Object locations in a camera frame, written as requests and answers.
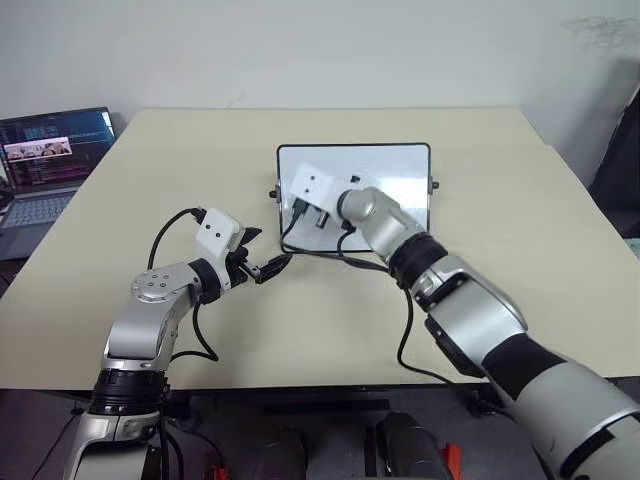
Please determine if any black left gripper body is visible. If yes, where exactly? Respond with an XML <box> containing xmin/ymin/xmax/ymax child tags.
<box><xmin>224</xmin><ymin>243</ymin><xmax>262</xmax><ymax>291</ymax></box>

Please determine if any open grey laptop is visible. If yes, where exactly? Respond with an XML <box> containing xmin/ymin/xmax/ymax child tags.
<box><xmin>0</xmin><ymin>105</ymin><xmax>118</xmax><ymax>262</ymax></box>

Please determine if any dark rounded shape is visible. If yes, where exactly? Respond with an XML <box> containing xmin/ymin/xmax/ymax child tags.
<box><xmin>373</xmin><ymin>411</ymin><xmax>447</xmax><ymax>480</ymax></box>

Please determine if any black chair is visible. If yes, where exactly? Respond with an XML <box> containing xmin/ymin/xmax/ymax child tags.
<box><xmin>586</xmin><ymin>82</ymin><xmax>640</xmax><ymax>262</ymax></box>

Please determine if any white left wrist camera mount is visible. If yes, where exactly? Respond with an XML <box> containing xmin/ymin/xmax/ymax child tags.
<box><xmin>194</xmin><ymin>208</ymin><xmax>243</xmax><ymax>292</ymax></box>

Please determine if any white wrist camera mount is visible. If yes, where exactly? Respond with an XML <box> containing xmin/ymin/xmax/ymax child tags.
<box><xmin>194</xmin><ymin>208</ymin><xmax>243</xmax><ymax>292</ymax></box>
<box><xmin>290</xmin><ymin>161</ymin><xmax>336</xmax><ymax>212</ymax></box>

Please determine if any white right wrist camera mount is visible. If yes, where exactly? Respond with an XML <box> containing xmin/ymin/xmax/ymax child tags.
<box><xmin>290</xmin><ymin>161</ymin><xmax>336</xmax><ymax>212</ymax></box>

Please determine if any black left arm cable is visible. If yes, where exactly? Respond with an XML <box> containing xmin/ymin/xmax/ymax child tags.
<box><xmin>148</xmin><ymin>206</ymin><xmax>221</xmax><ymax>362</ymax></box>

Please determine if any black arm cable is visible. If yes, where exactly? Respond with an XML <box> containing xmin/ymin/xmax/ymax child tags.
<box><xmin>148</xmin><ymin>206</ymin><xmax>221</xmax><ymax>362</ymax></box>
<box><xmin>279</xmin><ymin>198</ymin><xmax>494</xmax><ymax>387</ymax></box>

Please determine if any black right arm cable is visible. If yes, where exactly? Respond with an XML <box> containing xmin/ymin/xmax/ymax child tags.
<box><xmin>279</xmin><ymin>198</ymin><xmax>494</xmax><ymax>387</ymax></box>

